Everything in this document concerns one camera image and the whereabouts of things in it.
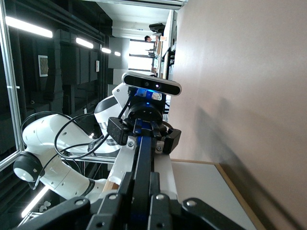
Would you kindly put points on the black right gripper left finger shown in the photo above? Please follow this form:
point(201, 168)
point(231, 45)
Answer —
point(112, 210)

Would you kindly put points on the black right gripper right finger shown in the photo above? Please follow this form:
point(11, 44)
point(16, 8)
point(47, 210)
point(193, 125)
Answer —
point(168, 213)

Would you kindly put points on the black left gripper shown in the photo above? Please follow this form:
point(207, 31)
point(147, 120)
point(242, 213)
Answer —
point(146, 112)

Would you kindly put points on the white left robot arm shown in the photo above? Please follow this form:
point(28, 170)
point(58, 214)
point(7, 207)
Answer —
point(48, 134)

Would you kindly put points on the wooden drawer cabinet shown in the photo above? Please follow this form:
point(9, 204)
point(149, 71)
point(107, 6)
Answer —
point(239, 191)

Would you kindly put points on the small ceiling light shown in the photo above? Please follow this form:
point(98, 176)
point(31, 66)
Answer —
point(106, 50)

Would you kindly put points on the person in background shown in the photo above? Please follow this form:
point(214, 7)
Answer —
point(149, 38)

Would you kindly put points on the short ceiling light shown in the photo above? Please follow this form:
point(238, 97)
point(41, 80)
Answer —
point(84, 43)

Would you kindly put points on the brown table cloth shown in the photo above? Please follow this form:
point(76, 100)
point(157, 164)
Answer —
point(239, 72)

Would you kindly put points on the checkered calibration board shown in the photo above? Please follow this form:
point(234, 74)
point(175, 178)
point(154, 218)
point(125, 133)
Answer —
point(43, 65)

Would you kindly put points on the long ceiling light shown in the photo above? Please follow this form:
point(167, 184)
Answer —
point(28, 26)

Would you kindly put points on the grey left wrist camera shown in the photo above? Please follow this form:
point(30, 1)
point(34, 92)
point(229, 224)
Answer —
point(151, 83)

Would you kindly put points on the small white wall poster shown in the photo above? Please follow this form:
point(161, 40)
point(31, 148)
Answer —
point(97, 66)

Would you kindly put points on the aluminium frame post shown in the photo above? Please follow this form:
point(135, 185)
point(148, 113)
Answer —
point(9, 83)

